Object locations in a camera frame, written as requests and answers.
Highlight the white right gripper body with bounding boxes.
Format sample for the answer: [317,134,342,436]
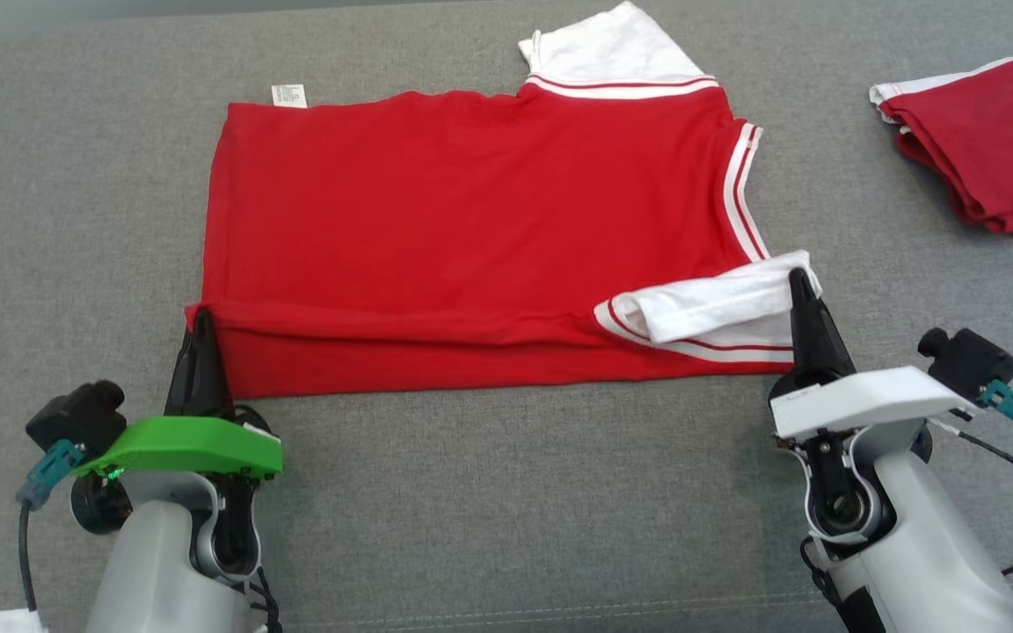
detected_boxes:
[769,367,979,442]

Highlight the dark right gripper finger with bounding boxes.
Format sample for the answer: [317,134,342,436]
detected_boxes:
[805,272,857,380]
[788,268,816,382]

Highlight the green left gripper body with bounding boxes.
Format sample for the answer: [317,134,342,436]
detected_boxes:
[69,404,285,535]

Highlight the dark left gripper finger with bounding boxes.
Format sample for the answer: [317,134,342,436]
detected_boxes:
[164,308,208,418]
[204,308,234,418]

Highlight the red shorts with white stripes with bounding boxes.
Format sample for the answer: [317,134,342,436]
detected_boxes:
[869,56,1013,236]

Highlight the red shirt with white sleeves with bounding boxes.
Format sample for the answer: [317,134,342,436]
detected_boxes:
[186,0,824,398]

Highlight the right camera cable teal plug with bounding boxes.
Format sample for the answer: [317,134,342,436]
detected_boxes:
[929,380,1013,577]

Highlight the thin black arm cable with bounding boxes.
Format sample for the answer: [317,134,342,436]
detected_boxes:
[243,563,284,633]
[800,535,850,616]

